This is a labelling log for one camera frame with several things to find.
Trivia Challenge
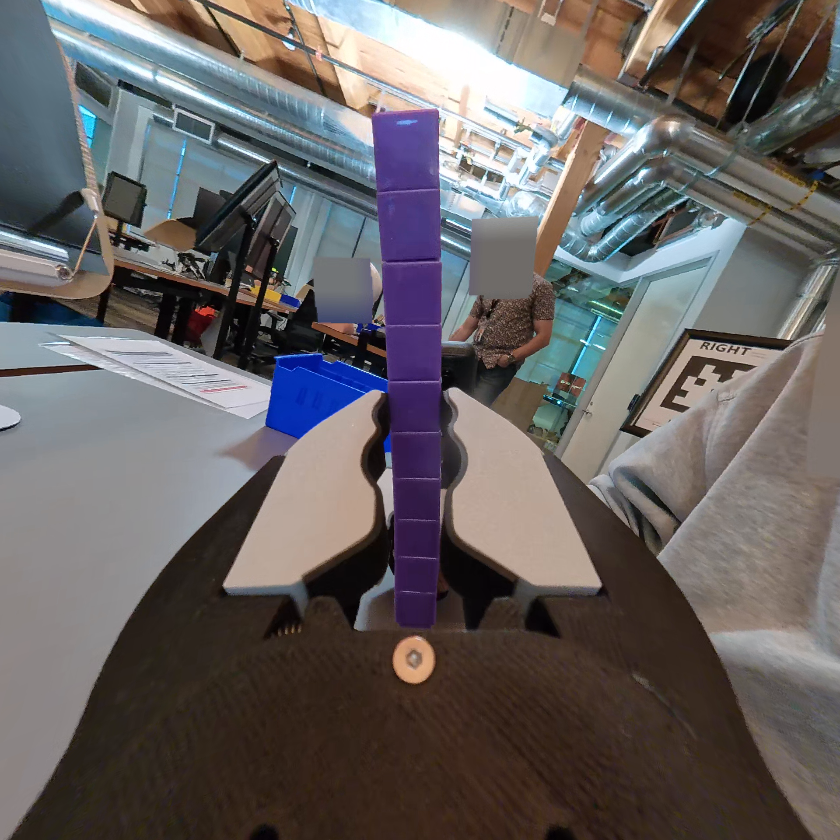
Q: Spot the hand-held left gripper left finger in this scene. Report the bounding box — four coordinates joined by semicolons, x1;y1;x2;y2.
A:
223;390;389;613

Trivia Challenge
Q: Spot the person's right forearm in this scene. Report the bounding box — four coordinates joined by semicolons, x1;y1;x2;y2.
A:
588;331;840;572

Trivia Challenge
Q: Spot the person's grey hoodie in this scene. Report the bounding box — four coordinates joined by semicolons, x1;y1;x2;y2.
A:
656;525;840;840

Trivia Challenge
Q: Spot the wooden background desk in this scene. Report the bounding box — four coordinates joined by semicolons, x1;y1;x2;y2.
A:
108;244;312;309

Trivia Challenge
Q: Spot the black monitor on arm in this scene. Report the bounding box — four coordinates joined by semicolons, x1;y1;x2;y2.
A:
196;161;281;256
248;193;298;263

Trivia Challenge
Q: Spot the silver duct cluster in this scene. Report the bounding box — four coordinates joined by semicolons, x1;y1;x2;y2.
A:
561;85;840;263

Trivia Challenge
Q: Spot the purple block stack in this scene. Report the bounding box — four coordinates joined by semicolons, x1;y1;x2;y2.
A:
371;108;442;629

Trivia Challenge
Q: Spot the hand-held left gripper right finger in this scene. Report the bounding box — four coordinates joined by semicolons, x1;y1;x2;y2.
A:
443;387;605;601

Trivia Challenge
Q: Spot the white door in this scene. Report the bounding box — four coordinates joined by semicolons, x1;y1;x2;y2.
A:
561;259;719;463

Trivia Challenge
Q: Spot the small black monitor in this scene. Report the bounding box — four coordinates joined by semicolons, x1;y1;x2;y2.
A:
101;172;147;227

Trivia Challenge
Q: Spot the framed marker sign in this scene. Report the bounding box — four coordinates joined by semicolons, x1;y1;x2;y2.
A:
620;328;794;438

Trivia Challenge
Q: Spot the blue plastic bin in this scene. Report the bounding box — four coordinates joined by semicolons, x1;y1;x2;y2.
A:
266;353;389;439

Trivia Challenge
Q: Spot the brown cardboard box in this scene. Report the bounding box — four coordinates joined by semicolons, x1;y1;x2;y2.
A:
489;379;549;437

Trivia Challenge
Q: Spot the wooden ceiling beam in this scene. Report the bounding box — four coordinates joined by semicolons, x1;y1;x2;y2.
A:
535;121;611;280

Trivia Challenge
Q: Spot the large monitor with silver stand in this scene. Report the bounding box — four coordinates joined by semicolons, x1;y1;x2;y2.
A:
0;0;114;434

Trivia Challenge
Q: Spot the white wall vent grille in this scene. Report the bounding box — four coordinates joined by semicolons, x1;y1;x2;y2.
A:
172;108;215;143

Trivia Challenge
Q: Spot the silver ventilation duct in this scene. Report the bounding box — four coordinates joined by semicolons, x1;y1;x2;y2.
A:
49;16;378;161

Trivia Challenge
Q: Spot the white printed paper sheet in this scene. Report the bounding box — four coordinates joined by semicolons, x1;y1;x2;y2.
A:
42;331;271;421

